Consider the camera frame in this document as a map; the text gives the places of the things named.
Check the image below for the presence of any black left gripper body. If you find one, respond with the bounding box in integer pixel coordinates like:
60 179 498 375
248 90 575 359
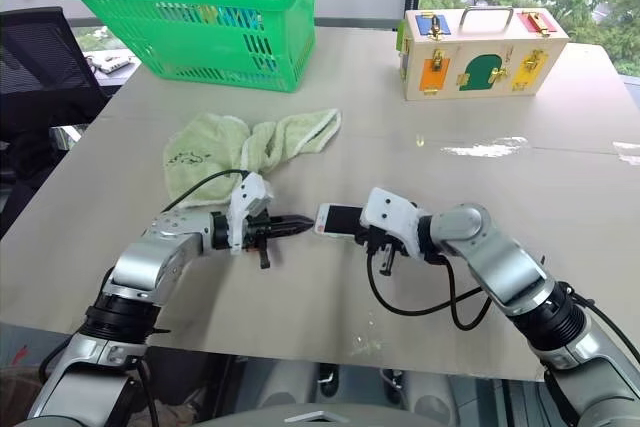
242 206 274 271

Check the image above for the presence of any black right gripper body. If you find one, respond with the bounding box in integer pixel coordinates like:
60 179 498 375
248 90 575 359
368 226 407 276

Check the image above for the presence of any white smartphone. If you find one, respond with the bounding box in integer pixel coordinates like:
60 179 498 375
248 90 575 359
313 202 367 239

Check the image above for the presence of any light green towel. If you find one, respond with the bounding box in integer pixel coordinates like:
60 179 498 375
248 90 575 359
164 107 343 211

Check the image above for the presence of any silver rounded leg shape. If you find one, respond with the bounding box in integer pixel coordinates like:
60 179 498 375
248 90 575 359
398 369 457 426

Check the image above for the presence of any green plastic shopping basket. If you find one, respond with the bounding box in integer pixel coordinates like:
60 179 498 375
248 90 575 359
51 0 327 94

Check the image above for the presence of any wooden latch lock box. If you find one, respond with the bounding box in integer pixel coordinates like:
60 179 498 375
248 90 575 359
396 5 570 103

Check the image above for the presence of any white small device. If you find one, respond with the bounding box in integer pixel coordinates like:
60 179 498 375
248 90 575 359
84 50 133 74

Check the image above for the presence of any black mesh office chair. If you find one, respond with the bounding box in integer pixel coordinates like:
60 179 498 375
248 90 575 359
0 6 112 241

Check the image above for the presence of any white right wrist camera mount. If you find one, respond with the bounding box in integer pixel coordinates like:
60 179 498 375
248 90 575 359
360 187 427 259

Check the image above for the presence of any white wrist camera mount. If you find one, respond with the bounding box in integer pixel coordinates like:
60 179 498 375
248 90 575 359
360 187 427 259
227 172 277 254

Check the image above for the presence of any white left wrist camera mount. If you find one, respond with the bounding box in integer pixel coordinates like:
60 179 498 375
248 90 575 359
227 172 277 254

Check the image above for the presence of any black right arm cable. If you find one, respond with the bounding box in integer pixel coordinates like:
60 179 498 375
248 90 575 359
365 241 494 332

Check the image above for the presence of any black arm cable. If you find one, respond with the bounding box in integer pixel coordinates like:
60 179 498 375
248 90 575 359
159 168 252 214
365 241 494 332

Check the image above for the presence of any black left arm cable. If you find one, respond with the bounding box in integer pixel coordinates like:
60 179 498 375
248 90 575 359
159 168 252 214

